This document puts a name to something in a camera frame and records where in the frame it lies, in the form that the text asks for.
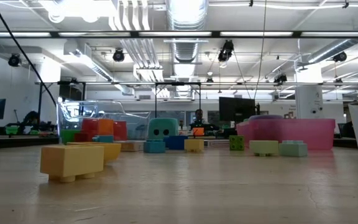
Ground orange toy block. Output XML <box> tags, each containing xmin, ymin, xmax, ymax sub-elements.
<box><xmin>97</xmin><ymin>118</ymin><xmax>115</xmax><ymax>136</ymax></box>

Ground cyan toy brick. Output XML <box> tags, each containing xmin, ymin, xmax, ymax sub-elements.
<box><xmin>91</xmin><ymin>134</ymin><xmax>115</xmax><ymax>144</ymax></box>
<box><xmin>143</xmin><ymin>139</ymin><xmax>167</xmax><ymax>154</ymax></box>

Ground pale green small brick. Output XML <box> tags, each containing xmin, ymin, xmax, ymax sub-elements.
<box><xmin>249</xmin><ymin>140</ymin><xmax>280</xmax><ymax>157</ymax></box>

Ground small dark red brick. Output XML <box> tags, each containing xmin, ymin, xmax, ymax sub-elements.
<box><xmin>73</xmin><ymin>133</ymin><xmax>90</xmax><ymax>143</ymax></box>

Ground pale cyan small brick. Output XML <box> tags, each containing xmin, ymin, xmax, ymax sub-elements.
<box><xmin>278</xmin><ymin>140</ymin><xmax>309</xmax><ymax>158</ymax></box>

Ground person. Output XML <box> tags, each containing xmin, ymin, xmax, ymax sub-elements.
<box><xmin>188</xmin><ymin>108</ymin><xmax>221</xmax><ymax>132</ymax></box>

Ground teal foam die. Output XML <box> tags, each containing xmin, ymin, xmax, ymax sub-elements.
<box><xmin>147</xmin><ymin>117</ymin><xmax>180</xmax><ymax>141</ymax></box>

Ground blue knobbed toy block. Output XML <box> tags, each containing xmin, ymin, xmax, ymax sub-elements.
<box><xmin>163</xmin><ymin>135</ymin><xmax>189</xmax><ymax>151</ymax></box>

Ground yellow small toy brick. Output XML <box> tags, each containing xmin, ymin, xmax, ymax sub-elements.
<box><xmin>183</xmin><ymin>138</ymin><xmax>205</xmax><ymax>154</ymax></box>
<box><xmin>40</xmin><ymin>145</ymin><xmax>105</xmax><ymax>184</ymax></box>

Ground black monitor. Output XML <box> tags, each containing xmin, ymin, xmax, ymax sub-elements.
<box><xmin>218</xmin><ymin>96</ymin><xmax>257</xmax><ymax>123</ymax></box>

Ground orange white card box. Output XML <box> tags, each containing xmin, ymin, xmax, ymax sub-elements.
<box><xmin>116</xmin><ymin>141</ymin><xmax>146</xmax><ymax>152</ymax></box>

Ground black spotlight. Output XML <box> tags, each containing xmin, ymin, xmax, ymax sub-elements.
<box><xmin>112</xmin><ymin>49</ymin><xmax>126</xmax><ymax>63</ymax></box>
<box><xmin>218</xmin><ymin>39</ymin><xmax>235</xmax><ymax>68</ymax></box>
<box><xmin>273</xmin><ymin>73</ymin><xmax>288</xmax><ymax>85</ymax></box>
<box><xmin>7</xmin><ymin>53</ymin><xmax>22</xmax><ymax>68</ymax></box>
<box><xmin>333</xmin><ymin>51</ymin><xmax>348</xmax><ymax>63</ymax></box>

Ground orange-yellow six-stud brick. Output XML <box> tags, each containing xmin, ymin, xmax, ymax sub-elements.
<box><xmin>67</xmin><ymin>142</ymin><xmax>122</xmax><ymax>166</ymax></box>

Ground black light strip beam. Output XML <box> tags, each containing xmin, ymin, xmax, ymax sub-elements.
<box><xmin>0</xmin><ymin>30</ymin><xmax>358</xmax><ymax>39</ymax></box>

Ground clear plastic bin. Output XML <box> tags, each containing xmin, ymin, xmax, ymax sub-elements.
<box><xmin>57</xmin><ymin>99</ymin><xmax>151</xmax><ymax>146</ymax></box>

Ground pink plastic bin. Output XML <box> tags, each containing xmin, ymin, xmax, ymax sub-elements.
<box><xmin>236</xmin><ymin>118</ymin><xmax>336</xmax><ymax>152</ymax></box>

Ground white column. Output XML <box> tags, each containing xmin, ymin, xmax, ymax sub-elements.
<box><xmin>295</xmin><ymin>85</ymin><xmax>324</xmax><ymax>119</ymax></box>

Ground green crate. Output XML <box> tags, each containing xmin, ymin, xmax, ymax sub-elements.
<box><xmin>4</xmin><ymin>125</ymin><xmax>21</xmax><ymax>136</ymax></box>

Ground silver air duct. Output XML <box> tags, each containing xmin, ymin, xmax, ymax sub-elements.
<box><xmin>165</xmin><ymin>0</ymin><xmax>209</xmax><ymax>63</ymax></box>

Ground thin hanging cable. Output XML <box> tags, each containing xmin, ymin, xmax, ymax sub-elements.
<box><xmin>252</xmin><ymin>0</ymin><xmax>267</xmax><ymax>101</ymax></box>

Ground black aluminium table frame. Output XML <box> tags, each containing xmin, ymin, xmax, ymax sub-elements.
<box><xmin>0</xmin><ymin>135</ymin><xmax>357</xmax><ymax>149</ymax></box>

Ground black hanging cable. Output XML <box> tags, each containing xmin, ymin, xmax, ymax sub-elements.
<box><xmin>0</xmin><ymin>0</ymin><xmax>58</xmax><ymax>106</ymax></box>

